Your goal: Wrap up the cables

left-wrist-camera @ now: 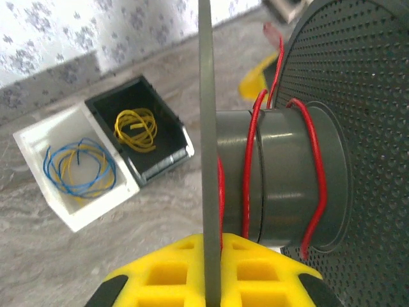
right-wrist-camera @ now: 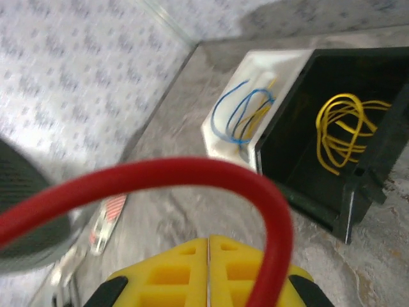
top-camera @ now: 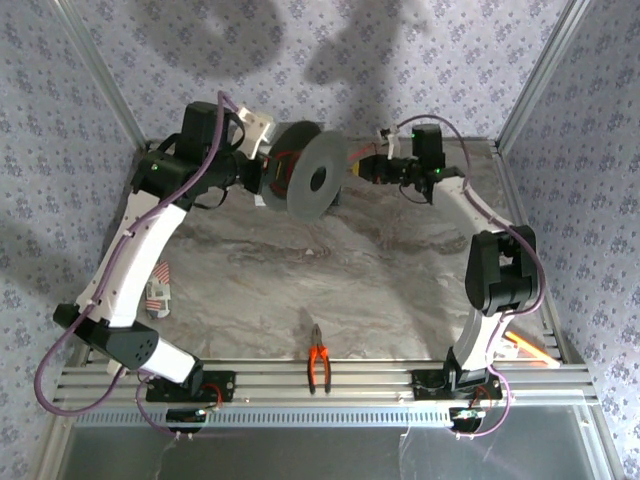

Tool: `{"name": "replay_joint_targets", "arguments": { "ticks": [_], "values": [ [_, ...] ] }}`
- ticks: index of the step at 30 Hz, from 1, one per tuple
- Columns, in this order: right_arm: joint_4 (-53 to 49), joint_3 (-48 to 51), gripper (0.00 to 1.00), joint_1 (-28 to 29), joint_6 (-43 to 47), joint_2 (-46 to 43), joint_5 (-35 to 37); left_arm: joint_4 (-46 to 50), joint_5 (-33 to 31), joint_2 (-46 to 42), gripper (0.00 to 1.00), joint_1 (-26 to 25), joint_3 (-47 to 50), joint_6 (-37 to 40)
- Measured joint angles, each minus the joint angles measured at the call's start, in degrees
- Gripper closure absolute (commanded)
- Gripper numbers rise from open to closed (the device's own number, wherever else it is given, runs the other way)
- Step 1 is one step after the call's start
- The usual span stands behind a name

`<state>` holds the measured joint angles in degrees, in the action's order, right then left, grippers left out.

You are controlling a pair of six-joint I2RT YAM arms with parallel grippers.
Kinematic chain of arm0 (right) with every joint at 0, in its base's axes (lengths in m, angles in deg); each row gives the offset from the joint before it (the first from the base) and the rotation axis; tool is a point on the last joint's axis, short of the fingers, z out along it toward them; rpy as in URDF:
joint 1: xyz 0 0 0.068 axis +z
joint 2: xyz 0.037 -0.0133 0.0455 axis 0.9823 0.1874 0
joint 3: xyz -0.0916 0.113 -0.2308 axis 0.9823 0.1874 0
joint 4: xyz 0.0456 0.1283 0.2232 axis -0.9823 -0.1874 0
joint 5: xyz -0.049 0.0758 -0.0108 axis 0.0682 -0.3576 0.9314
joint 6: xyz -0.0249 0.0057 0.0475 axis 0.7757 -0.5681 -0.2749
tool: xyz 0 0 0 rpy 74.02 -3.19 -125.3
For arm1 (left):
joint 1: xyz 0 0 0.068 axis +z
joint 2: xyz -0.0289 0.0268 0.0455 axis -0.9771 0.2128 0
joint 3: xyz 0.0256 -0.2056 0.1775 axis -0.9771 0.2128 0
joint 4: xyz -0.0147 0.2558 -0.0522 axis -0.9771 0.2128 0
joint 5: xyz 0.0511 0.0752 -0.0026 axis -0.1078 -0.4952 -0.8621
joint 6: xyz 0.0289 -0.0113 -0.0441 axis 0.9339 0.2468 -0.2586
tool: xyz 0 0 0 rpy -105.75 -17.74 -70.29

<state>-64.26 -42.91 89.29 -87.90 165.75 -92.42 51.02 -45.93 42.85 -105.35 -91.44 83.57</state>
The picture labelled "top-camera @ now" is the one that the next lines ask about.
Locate red cable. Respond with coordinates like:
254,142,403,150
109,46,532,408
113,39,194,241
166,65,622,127
271,142,377,197

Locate black perforated cable spool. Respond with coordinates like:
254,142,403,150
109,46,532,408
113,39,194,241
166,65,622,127
259,120,352,225

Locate orange pen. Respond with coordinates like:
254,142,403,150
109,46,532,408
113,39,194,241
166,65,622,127
503,329,562,370

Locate shiny metal panel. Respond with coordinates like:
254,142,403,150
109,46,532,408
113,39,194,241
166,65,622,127
62,405,619,480

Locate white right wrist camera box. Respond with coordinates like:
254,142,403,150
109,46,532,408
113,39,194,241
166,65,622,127
376,124,402,159

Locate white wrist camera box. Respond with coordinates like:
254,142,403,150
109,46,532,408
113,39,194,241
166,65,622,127
376,124,402,159
236,105,276,159

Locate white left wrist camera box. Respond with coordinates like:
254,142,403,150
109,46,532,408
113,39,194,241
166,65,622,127
236,105,276,159

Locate black ribbon cable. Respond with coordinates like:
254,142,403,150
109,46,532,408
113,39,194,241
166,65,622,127
191,186,231,212

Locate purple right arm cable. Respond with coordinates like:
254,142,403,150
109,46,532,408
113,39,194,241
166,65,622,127
382,114,546,442

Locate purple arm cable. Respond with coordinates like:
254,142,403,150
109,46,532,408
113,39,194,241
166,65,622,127
33,90,251,442
382,114,546,442

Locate aluminium side rail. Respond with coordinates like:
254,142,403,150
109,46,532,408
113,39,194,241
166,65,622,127
491,141,585,365

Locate aluminium frame post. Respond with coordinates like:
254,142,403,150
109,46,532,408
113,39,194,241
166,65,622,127
49,0,153,154
494,0,600,157

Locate orange handled pliers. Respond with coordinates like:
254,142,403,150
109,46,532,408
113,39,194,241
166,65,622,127
305,323,333,396

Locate aluminium rail base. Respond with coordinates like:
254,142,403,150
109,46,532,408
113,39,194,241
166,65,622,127
52,355,600,407

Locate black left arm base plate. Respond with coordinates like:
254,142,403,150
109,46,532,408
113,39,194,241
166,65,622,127
144,370,237,403

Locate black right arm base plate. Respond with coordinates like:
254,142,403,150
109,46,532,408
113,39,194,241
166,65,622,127
412,369,504,402

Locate grey slotted cable duct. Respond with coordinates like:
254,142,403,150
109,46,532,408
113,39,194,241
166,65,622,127
72,407,457,427

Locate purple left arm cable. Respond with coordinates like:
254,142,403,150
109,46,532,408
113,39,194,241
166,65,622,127
33,90,251,442

